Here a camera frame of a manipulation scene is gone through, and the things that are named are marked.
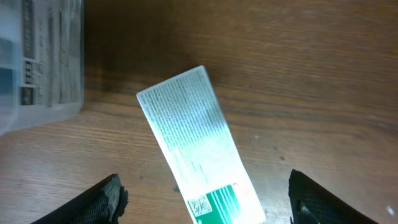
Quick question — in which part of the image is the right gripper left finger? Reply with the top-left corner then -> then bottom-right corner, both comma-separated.
32,174 -> 129,224

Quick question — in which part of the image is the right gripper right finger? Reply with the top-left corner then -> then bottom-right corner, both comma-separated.
289,169 -> 377,224

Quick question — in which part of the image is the white green medicine box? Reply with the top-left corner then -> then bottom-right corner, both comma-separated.
137,65 -> 266,224

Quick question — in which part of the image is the clear plastic container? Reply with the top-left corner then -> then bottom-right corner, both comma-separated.
1,0 -> 84,134

